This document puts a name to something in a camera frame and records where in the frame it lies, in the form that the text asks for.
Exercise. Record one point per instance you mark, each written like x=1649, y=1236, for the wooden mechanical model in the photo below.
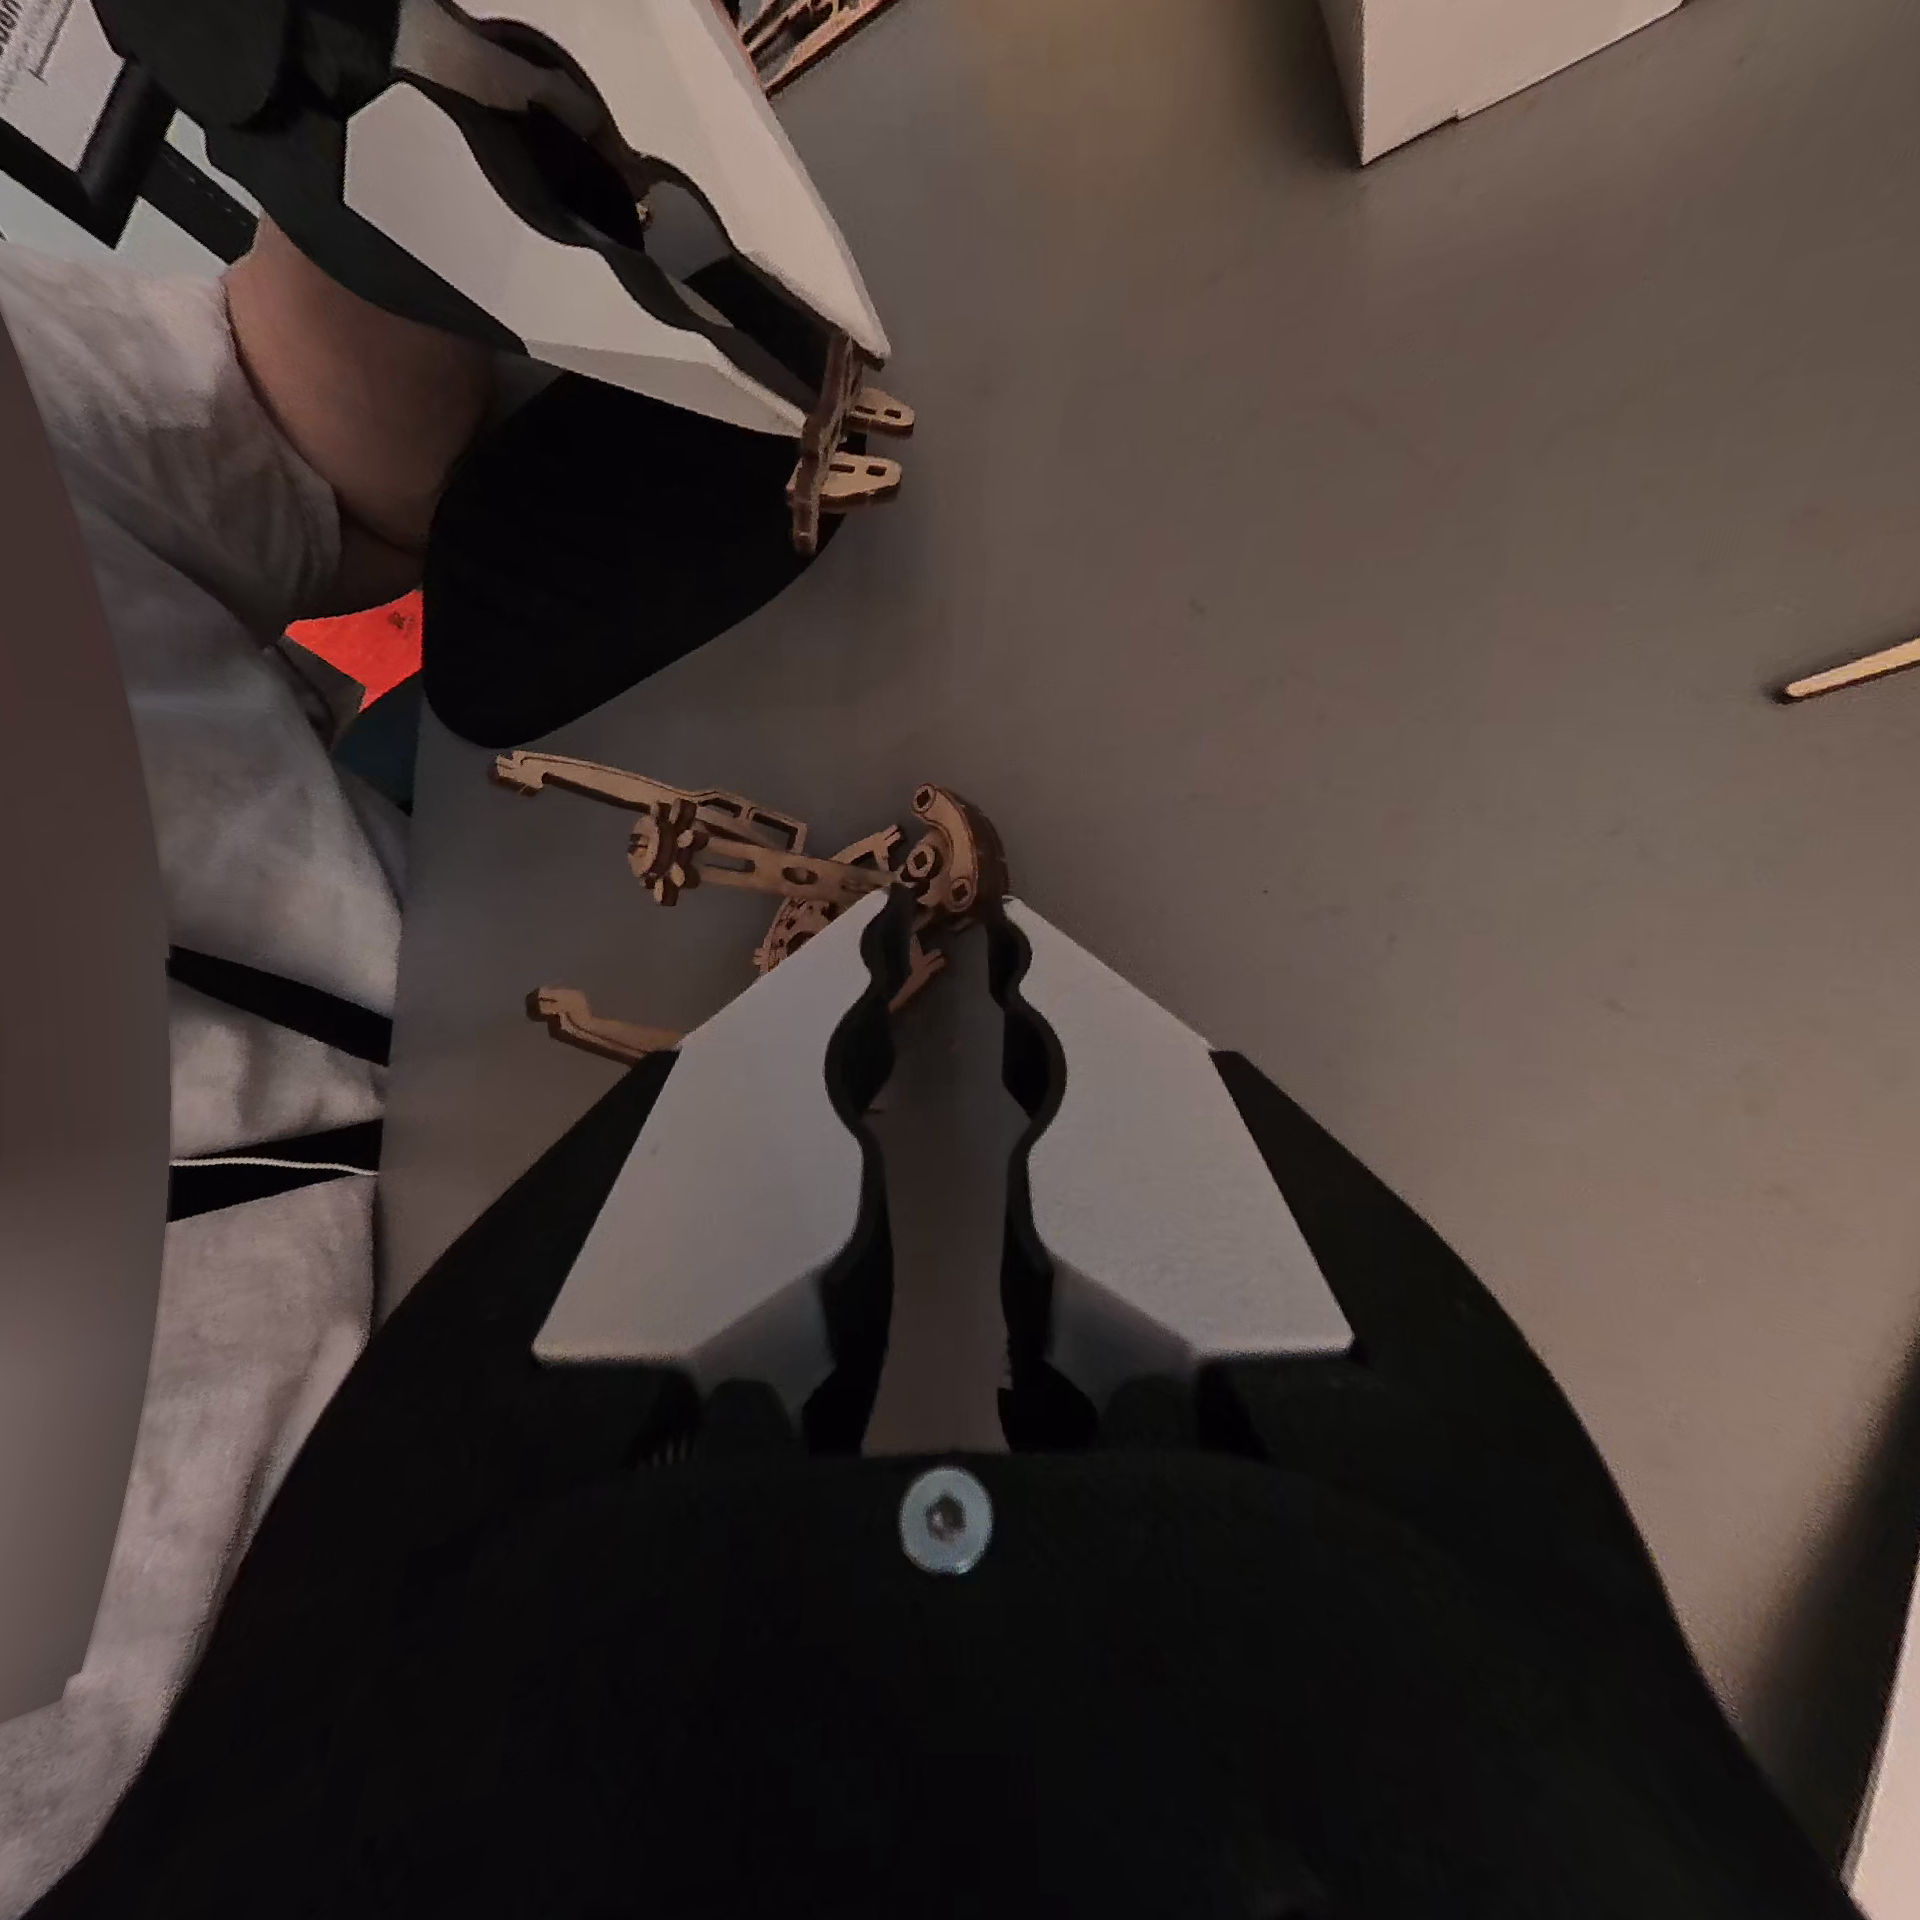
x=720, y=861

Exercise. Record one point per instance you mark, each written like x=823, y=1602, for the laser-cut wooden parts sheet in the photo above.
x=820, y=36

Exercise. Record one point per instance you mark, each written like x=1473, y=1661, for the red card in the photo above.
x=353, y=644

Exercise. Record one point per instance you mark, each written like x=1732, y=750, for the white cardboard box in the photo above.
x=1470, y=75

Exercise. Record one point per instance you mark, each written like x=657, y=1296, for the person's left forearm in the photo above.
x=345, y=405

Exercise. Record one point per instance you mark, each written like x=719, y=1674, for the small wooden model part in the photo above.
x=840, y=480

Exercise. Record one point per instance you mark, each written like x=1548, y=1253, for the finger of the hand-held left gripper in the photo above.
x=751, y=149
x=450, y=254

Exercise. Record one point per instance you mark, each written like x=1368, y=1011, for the thin wooden stick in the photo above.
x=1861, y=669

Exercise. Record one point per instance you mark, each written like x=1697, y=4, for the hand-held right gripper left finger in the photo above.
x=720, y=1201

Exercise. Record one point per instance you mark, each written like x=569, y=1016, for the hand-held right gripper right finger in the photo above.
x=1170, y=1201

